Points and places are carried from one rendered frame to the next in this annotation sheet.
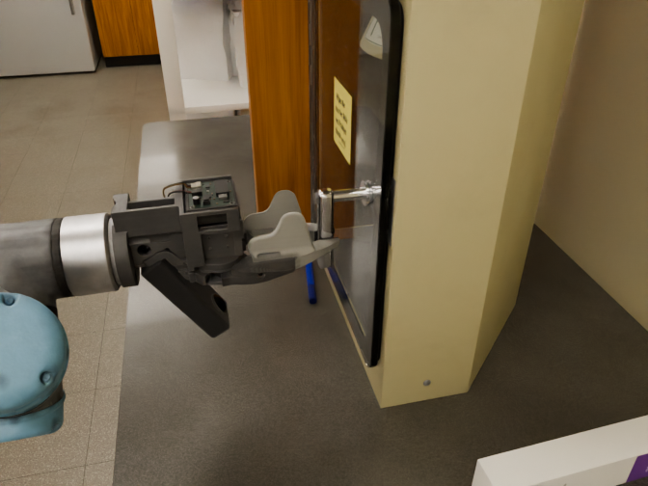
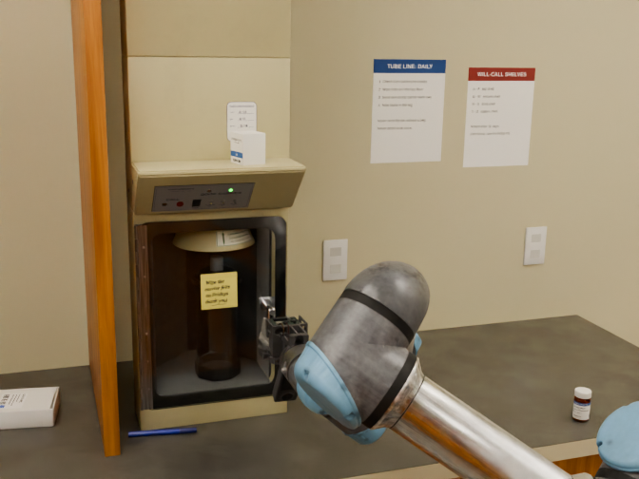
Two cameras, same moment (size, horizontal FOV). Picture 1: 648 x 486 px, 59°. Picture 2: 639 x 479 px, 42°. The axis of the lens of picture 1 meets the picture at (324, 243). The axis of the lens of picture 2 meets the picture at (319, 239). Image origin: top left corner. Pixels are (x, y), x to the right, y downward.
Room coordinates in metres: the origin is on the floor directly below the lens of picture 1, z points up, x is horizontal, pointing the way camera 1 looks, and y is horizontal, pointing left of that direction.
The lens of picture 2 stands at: (0.57, 1.62, 1.76)
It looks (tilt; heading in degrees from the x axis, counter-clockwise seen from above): 14 degrees down; 264
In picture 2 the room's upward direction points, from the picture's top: 1 degrees clockwise
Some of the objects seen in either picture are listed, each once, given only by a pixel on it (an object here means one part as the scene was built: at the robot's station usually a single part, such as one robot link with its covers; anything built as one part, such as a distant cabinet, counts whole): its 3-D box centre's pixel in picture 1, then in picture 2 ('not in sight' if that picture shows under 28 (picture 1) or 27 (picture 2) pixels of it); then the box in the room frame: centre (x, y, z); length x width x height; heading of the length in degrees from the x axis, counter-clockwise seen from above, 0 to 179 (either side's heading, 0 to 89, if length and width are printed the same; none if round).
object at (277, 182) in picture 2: not in sight; (219, 189); (0.61, 0.03, 1.46); 0.32 x 0.12 x 0.10; 13
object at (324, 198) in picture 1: (340, 225); (268, 324); (0.51, -0.02, 1.17); 0.05 x 0.03 x 0.10; 103
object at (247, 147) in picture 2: not in sight; (247, 147); (0.55, 0.01, 1.54); 0.05 x 0.05 x 0.06; 29
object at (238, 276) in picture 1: (249, 263); not in sight; (0.46, 0.07, 1.15); 0.09 x 0.05 x 0.02; 99
